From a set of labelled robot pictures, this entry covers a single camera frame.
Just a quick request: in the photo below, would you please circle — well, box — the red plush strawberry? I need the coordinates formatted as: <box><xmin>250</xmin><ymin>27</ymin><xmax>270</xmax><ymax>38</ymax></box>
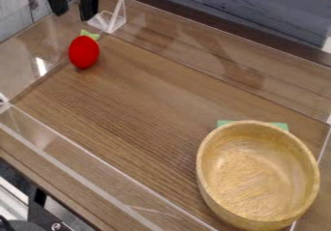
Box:
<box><xmin>69</xmin><ymin>30</ymin><xmax>100</xmax><ymax>70</ymax></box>

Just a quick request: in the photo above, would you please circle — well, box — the black table leg clamp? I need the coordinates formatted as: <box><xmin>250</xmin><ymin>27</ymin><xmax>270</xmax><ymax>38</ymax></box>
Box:
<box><xmin>27</xmin><ymin>188</ymin><xmax>74</xmax><ymax>231</ymax></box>

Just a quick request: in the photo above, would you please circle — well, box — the wooden bowl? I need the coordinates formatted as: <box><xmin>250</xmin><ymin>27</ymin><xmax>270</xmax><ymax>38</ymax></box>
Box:
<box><xmin>196</xmin><ymin>120</ymin><xmax>321</xmax><ymax>231</ymax></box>

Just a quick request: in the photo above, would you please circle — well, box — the clear acrylic corner bracket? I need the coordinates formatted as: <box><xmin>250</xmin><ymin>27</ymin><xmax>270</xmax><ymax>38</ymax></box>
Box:
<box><xmin>88</xmin><ymin>0</ymin><xmax>128</xmax><ymax>34</ymax></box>

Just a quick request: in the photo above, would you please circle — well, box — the clear acrylic left wall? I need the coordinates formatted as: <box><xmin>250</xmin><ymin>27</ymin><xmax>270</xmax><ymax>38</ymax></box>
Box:
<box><xmin>0</xmin><ymin>0</ymin><xmax>101</xmax><ymax>105</ymax></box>

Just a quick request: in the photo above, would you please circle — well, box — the clear acrylic wall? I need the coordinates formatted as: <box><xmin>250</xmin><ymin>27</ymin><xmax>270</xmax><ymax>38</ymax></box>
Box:
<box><xmin>0</xmin><ymin>0</ymin><xmax>101</xmax><ymax>105</ymax></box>
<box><xmin>0</xmin><ymin>103</ymin><xmax>218</xmax><ymax>231</ymax></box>
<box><xmin>117</xmin><ymin>0</ymin><xmax>331</xmax><ymax>123</ymax></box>

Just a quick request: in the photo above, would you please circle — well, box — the clear acrylic back wall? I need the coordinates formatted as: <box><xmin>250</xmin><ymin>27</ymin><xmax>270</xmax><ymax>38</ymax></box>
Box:
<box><xmin>117</xmin><ymin>0</ymin><xmax>331</xmax><ymax>123</ymax></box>

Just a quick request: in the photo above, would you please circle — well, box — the clear acrylic front wall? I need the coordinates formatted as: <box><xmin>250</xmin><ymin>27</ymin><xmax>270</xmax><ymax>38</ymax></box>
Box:
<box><xmin>0</xmin><ymin>103</ymin><xmax>218</xmax><ymax>231</ymax></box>

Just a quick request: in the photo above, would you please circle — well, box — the black cable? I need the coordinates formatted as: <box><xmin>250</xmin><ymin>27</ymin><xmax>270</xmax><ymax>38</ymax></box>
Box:
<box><xmin>0</xmin><ymin>215</ymin><xmax>18</xmax><ymax>231</ymax></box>

